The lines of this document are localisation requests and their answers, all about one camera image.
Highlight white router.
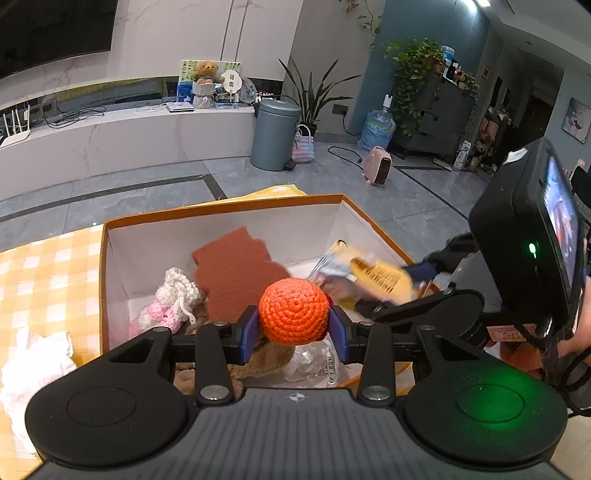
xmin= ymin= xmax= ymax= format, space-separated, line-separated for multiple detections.
xmin=0 ymin=105 xmax=32 ymax=148

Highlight long leaf potted plant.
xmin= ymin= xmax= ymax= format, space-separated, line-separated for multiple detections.
xmin=277 ymin=55 xmax=363 ymax=137

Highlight pink space heater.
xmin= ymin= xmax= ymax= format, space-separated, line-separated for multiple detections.
xmin=361 ymin=146 xmax=393 ymax=186

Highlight pink white crochet pouch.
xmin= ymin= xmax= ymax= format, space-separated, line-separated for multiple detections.
xmin=128 ymin=267 xmax=208 ymax=340

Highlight yellow checked tablecloth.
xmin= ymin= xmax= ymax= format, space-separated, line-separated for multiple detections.
xmin=0 ymin=185 xmax=306 ymax=467

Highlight wall painting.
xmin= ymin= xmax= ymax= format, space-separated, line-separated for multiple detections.
xmin=564 ymin=97 xmax=591 ymax=146

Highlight yellow snack packet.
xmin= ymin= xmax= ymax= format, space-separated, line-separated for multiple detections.
xmin=307 ymin=240 xmax=428 ymax=308

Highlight brown teddy bear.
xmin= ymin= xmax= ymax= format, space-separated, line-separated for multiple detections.
xmin=191 ymin=60 xmax=225 ymax=110

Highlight brown towel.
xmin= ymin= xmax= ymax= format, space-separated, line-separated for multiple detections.
xmin=173 ymin=314 xmax=296 ymax=398

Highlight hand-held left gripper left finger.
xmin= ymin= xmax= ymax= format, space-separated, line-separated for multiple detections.
xmin=107 ymin=305 xmax=260 ymax=406

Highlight blue water jug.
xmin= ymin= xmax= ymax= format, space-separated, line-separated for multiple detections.
xmin=358 ymin=95 xmax=397 ymax=153

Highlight leafy pothos plant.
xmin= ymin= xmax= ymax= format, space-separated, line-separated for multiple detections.
xmin=383 ymin=39 xmax=446 ymax=137

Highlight green picture card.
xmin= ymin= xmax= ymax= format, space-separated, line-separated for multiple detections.
xmin=177 ymin=59 xmax=242 ymax=103

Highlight orange cardboard box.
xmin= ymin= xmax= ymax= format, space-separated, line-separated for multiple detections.
xmin=99 ymin=194 xmax=440 ymax=398

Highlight orange crochet ball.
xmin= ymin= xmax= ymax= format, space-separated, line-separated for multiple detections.
xmin=257 ymin=278 xmax=334 ymax=346

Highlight hanging vine plant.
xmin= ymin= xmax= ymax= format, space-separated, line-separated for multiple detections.
xmin=339 ymin=0 xmax=384 ymax=49

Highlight black television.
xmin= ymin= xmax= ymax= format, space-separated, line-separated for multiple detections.
xmin=0 ymin=0 xmax=116 ymax=81

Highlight white marble tv bench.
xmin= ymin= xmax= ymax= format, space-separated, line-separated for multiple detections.
xmin=0 ymin=76 xmax=296 ymax=204

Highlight clear plastic bag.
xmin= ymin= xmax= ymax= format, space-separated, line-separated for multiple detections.
xmin=281 ymin=339 xmax=342 ymax=386

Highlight black power cable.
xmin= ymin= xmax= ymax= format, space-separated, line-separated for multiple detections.
xmin=328 ymin=145 xmax=370 ymax=178

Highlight brown sponge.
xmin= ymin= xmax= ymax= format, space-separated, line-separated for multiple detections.
xmin=191 ymin=226 xmax=287 ymax=324

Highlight pink woven bag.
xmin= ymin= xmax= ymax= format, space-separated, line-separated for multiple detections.
xmin=291 ymin=124 xmax=316 ymax=164

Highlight dark grey cabinet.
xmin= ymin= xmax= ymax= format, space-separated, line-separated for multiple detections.
xmin=392 ymin=71 xmax=476 ymax=160

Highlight person's right forearm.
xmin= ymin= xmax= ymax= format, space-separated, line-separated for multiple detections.
xmin=556 ymin=272 xmax=591 ymax=361

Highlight white cloth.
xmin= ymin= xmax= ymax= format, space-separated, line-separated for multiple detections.
xmin=0 ymin=327 xmax=77 ymax=446

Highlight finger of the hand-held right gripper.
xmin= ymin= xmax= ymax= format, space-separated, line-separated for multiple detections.
xmin=404 ymin=233 xmax=481 ymax=282
xmin=356 ymin=287 xmax=458 ymax=324

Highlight black cables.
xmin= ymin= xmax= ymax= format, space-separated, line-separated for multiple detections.
xmin=46 ymin=106 xmax=107 ymax=128

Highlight white round hand fan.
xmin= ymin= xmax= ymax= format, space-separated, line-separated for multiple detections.
xmin=217 ymin=69 xmax=242 ymax=102

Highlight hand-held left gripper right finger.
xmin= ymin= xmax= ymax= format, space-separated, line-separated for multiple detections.
xmin=329 ymin=305 xmax=483 ymax=403

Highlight grey pedal trash can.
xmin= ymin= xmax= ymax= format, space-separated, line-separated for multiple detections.
xmin=249 ymin=98 xmax=302 ymax=172

